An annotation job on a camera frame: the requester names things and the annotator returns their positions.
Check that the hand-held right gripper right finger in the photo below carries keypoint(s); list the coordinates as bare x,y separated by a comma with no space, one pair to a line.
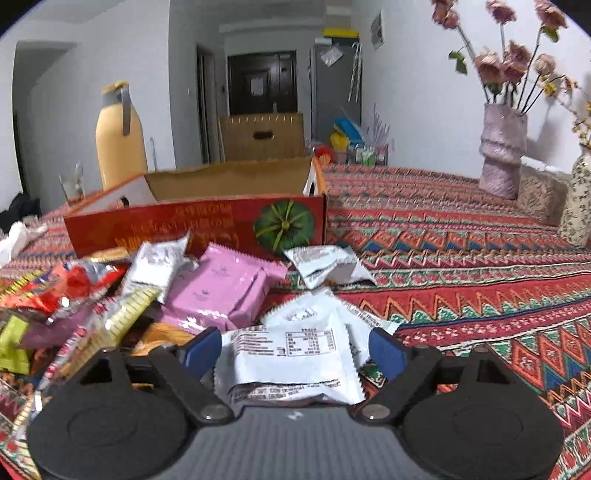
385,353

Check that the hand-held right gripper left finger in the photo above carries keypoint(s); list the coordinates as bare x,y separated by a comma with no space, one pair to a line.
205,345

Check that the pink snack packet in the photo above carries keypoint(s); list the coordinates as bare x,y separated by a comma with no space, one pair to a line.
212,286
272,290

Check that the pale yellow striped packet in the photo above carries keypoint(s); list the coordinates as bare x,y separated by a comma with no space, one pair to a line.
129,304

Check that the white grey-printed snack packet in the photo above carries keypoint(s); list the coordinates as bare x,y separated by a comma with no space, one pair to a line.
157,258

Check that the red cardboard box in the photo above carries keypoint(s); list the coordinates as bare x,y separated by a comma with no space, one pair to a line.
207,221

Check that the pile of colourful snacks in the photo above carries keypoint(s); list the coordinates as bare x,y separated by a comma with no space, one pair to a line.
69,281

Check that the colourful patterned tablecloth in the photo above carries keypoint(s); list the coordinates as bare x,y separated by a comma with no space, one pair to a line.
461,258

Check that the clear glass cup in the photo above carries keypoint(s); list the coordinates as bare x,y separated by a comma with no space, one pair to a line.
73,187

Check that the red round tin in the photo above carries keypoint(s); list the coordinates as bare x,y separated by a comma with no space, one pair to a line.
324,154

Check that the yellow thermos bottle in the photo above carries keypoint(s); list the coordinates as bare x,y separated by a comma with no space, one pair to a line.
121,147

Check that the brown cardboard carton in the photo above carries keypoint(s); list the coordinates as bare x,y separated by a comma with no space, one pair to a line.
261,136

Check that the white cloth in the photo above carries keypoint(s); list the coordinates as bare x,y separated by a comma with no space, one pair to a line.
16,237

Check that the patterned storage container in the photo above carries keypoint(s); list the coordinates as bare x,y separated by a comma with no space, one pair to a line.
540,194

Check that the purple feathery decoration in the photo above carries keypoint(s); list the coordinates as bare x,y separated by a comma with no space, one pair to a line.
381,129

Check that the blue and yellow bags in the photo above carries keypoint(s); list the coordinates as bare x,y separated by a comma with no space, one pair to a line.
344,131

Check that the black bag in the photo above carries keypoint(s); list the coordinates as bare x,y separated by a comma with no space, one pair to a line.
21,207

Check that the pink ribbed vase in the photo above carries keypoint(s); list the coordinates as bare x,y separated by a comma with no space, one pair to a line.
501,147

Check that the floral patterned vase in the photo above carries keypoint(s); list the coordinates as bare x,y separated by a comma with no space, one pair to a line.
577,203

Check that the dark entrance door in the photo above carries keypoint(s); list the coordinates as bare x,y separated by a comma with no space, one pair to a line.
262,83

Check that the grey refrigerator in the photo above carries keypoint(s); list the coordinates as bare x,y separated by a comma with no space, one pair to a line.
337,87

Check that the white folded umbrella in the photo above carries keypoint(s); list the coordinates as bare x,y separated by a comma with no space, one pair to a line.
355,69

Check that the yellow artificial flowers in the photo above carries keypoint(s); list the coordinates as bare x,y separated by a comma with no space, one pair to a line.
585,134

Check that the clear plastic bag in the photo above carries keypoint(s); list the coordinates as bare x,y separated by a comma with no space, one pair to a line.
330,55

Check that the pink artificial flowers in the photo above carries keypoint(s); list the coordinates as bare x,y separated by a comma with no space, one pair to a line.
489,64

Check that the yellow flat box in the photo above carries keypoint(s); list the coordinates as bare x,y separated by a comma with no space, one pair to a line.
341,32

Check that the wall poster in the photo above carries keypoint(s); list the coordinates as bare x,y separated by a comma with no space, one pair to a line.
378,30

